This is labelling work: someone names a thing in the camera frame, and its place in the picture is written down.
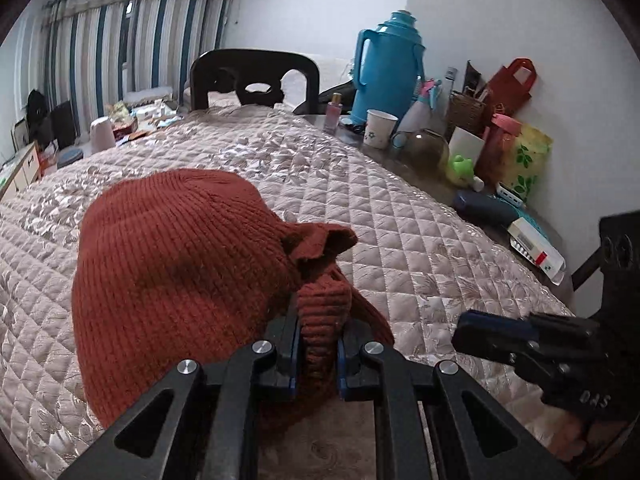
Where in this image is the white spray bottle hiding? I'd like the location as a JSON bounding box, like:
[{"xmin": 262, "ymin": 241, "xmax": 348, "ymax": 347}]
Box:
[{"xmin": 400, "ymin": 79, "xmax": 443, "ymax": 133}]

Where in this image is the beige quilted blanket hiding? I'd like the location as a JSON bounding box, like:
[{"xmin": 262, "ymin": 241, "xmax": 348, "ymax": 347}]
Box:
[{"xmin": 0, "ymin": 105, "xmax": 576, "ymax": 480}]

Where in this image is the white card box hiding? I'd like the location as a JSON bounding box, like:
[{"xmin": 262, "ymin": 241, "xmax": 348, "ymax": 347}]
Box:
[{"xmin": 447, "ymin": 126, "xmax": 486, "ymax": 171}]

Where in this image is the red paper gift bag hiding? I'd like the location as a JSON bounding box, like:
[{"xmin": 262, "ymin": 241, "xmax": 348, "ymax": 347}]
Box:
[{"xmin": 482, "ymin": 58, "xmax": 537, "ymax": 121}]

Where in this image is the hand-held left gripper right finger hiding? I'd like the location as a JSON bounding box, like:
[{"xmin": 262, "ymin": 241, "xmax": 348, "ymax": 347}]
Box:
[{"xmin": 336, "ymin": 317, "xmax": 576, "ymax": 480}]

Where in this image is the white paper cup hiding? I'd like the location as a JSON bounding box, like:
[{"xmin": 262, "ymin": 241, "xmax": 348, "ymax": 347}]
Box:
[{"xmin": 365, "ymin": 109, "xmax": 399, "ymax": 150}]

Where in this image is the dark blue glasses case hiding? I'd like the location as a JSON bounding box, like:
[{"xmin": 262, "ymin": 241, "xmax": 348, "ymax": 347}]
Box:
[{"xmin": 452, "ymin": 191, "xmax": 521, "ymax": 226}]

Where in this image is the person's right hand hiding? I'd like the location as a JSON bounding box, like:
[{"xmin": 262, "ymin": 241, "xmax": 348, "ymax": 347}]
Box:
[{"xmin": 547, "ymin": 405, "xmax": 631, "ymax": 463}]

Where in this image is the black backpack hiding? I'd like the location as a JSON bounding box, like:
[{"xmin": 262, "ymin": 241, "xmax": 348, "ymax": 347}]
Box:
[{"xmin": 25, "ymin": 89, "xmax": 51, "ymax": 143}]

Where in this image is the green frog toy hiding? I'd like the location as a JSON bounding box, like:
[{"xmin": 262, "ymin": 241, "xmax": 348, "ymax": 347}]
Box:
[{"xmin": 446, "ymin": 154, "xmax": 476, "ymax": 186}]

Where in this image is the black suitcase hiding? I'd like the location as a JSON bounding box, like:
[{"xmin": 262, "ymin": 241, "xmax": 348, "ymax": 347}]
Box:
[{"xmin": 50, "ymin": 101, "xmax": 76, "ymax": 148}]

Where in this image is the round glass jar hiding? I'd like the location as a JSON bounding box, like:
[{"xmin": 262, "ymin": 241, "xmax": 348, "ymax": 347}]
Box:
[{"xmin": 392, "ymin": 129, "xmax": 451, "ymax": 173}]

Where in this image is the pale pink kettle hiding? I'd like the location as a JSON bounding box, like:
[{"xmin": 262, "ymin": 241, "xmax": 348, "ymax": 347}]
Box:
[{"xmin": 89, "ymin": 116, "xmax": 117, "ymax": 151}]

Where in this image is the cluttered coffee table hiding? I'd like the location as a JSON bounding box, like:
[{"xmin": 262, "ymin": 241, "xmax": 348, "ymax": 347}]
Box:
[{"xmin": 107, "ymin": 100, "xmax": 183, "ymax": 141}]

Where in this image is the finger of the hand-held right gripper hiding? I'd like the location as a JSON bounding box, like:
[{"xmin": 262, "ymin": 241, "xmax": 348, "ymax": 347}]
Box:
[
  {"xmin": 457, "ymin": 310, "xmax": 601, "ymax": 345},
  {"xmin": 451, "ymin": 327, "xmax": 545, "ymax": 366}
]

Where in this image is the black wooden chair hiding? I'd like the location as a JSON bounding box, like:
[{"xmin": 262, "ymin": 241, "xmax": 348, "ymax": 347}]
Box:
[{"xmin": 190, "ymin": 48, "xmax": 321, "ymax": 116}]

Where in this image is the white power strip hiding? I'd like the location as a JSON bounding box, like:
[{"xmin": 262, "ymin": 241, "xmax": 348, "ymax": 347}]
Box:
[{"xmin": 495, "ymin": 183, "xmax": 526, "ymax": 209}]

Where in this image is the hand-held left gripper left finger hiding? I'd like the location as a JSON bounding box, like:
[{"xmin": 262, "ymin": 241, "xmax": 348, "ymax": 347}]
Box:
[{"xmin": 60, "ymin": 305, "xmax": 301, "ymax": 480}]

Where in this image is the blue thermos flask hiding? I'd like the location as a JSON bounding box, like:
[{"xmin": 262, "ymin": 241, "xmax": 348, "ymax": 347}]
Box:
[{"xmin": 350, "ymin": 10, "xmax": 427, "ymax": 128}]

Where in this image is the white low cabinet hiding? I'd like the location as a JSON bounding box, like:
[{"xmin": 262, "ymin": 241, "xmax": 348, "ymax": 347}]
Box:
[{"xmin": 0, "ymin": 141, "xmax": 43, "ymax": 201}]

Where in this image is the white sofa cushion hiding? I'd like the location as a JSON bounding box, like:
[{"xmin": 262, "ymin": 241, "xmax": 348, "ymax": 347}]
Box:
[{"xmin": 280, "ymin": 52, "xmax": 361, "ymax": 111}]

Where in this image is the yellow leaf print bag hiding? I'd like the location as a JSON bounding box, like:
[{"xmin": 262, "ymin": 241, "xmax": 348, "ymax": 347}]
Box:
[{"xmin": 500, "ymin": 125, "xmax": 553, "ymax": 203}]

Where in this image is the wicker basket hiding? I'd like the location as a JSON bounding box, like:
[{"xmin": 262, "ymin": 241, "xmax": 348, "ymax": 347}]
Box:
[{"xmin": 445, "ymin": 91, "xmax": 488, "ymax": 136}]

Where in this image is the striped curtain panel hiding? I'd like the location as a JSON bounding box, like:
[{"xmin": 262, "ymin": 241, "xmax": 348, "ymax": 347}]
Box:
[
  {"xmin": 42, "ymin": 0, "xmax": 136, "ymax": 106},
  {"xmin": 132, "ymin": 0, "xmax": 236, "ymax": 93}
]

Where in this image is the pink perfume bottle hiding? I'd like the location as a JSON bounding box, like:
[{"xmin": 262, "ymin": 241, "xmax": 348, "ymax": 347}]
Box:
[{"xmin": 325, "ymin": 92, "xmax": 343, "ymax": 133}]

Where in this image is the white medicine box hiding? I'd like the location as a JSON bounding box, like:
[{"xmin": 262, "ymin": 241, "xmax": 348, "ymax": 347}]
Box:
[{"xmin": 507, "ymin": 220, "xmax": 566, "ymax": 281}]

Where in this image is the red knit sweater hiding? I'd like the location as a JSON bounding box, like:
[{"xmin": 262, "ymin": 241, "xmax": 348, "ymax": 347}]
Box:
[{"xmin": 71, "ymin": 169, "xmax": 396, "ymax": 433}]

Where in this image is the framed picture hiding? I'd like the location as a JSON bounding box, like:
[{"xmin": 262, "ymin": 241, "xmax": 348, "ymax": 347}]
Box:
[{"xmin": 11, "ymin": 120, "xmax": 31, "ymax": 153}]

